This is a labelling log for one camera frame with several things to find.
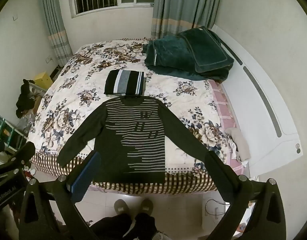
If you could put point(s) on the folded dark green blanket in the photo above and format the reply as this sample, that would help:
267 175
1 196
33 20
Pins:
183 52

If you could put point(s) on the grey-green striped curtain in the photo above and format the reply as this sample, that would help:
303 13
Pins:
183 2
56 25

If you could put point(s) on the dark striped sweater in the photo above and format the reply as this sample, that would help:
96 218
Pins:
133 140

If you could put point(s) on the person's right leg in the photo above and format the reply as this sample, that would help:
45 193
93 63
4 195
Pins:
144 226

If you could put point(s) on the floral quilt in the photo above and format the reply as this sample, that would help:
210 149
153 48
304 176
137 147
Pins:
76 80

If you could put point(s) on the white bed headboard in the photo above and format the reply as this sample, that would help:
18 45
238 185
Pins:
258 120

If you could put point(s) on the yellow box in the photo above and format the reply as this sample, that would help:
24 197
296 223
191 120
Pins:
43 80

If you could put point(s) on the grey slipper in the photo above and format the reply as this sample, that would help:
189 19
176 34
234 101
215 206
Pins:
146 206
121 207

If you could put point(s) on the beige crumpled cloth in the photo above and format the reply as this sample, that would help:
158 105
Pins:
241 142

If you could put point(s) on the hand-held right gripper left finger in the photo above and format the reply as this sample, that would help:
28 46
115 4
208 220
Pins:
86 177

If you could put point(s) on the folded striped garment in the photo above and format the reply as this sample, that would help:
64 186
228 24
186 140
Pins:
123 82

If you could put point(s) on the black hanging cloth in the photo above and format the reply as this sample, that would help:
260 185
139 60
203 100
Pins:
24 100

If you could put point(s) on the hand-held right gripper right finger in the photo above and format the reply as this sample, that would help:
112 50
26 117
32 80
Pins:
218 175

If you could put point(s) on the pink checked bed sheet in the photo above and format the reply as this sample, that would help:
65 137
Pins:
224 107

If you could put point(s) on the green storage rack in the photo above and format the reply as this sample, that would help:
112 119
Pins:
8 132

